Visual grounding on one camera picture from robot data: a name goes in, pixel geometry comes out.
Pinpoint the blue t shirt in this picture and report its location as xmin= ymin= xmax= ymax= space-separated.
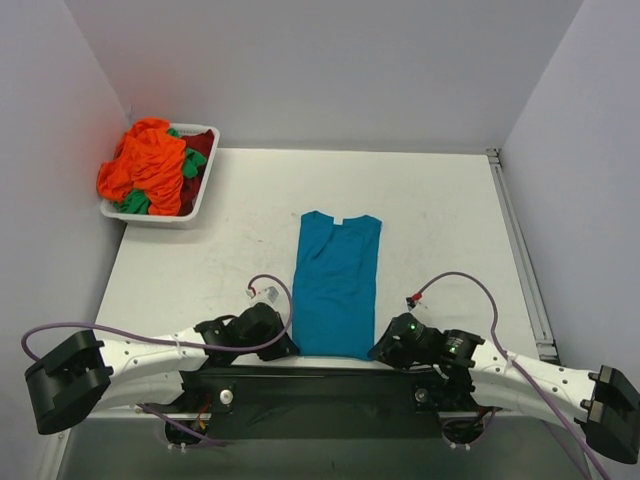
xmin=292 ymin=211 xmax=382 ymax=360

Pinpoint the dark red t shirt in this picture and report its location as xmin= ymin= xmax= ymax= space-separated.
xmin=178 ymin=129 xmax=215 ymax=216

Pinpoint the aluminium frame rail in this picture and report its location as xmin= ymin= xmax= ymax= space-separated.
xmin=486 ymin=149 xmax=560 ymax=364

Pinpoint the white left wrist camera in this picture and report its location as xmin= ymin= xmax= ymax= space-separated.
xmin=246 ymin=286 xmax=280 ymax=304

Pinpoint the green t shirt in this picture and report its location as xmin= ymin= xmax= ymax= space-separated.
xmin=111 ymin=128 xmax=215 ymax=216

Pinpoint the orange t shirt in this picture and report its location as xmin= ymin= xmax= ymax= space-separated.
xmin=96 ymin=117 xmax=186 ymax=216

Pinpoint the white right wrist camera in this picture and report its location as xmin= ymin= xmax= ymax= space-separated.
xmin=406 ymin=292 xmax=428 ymax=311

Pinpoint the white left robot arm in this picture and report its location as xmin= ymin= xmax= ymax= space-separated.
xmin=25 ymin=302 xmax=300 ymax=435

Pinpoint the white plastic basket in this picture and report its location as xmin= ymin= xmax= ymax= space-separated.
xmin=100 ymin=120 xmax=220 ymax=229

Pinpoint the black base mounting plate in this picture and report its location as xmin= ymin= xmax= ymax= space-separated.
xmin=150 ymin=365 xmax=485 ymax=441

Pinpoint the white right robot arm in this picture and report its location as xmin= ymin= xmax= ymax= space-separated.
xmin=368 ymin=313 xmax=639 ymax=464

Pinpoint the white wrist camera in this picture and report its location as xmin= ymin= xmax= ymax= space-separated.
xmin=406 ymin=292 xmax=428 ymax=311
xmin=246 ymin=286 xmax=280 ymax=304

